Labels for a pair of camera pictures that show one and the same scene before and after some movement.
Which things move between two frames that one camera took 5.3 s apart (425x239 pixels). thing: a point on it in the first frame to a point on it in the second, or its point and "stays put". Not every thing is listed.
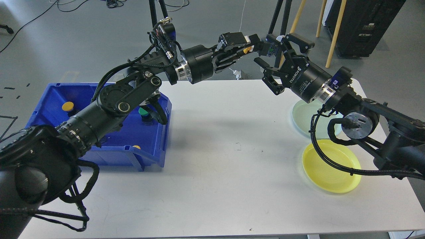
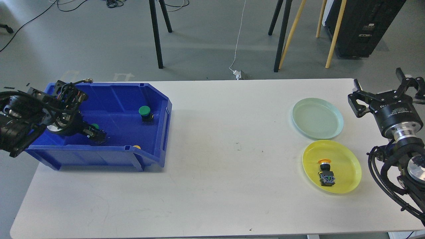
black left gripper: (200, 58) to (68, 122)
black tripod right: (283, 30) stays put
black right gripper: (308, 81) to (397, 116)
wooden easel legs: (340, 15) stays put
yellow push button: (245, 50) to (326, 176)
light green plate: (302, 113) stays put
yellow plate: (331, 178) stays put
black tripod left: (153, 11) stays put
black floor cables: (111, 4) stays put
